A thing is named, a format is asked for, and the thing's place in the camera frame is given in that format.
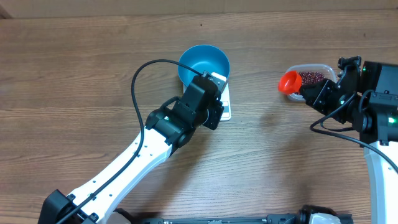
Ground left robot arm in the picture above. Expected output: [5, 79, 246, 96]
[39, 72, 227, 224]

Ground teal plastic bowl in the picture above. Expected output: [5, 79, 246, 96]
[178, 45, 231, 86]

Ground clear plastic food container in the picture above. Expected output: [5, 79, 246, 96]
[286, 63, 337, 103]

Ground red measuring scoop blue handle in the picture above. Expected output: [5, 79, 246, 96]
[278, 70, 302, 95]

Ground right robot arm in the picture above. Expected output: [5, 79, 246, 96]
[299, 57, 397, 223]

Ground white digital kitchen scale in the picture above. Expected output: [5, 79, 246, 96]
[183, 81, 232, 122]

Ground red adzuki beans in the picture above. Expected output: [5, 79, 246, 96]
[296, 72, 325, 85]

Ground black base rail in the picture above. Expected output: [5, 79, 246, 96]
[111, 204, 354, 224]

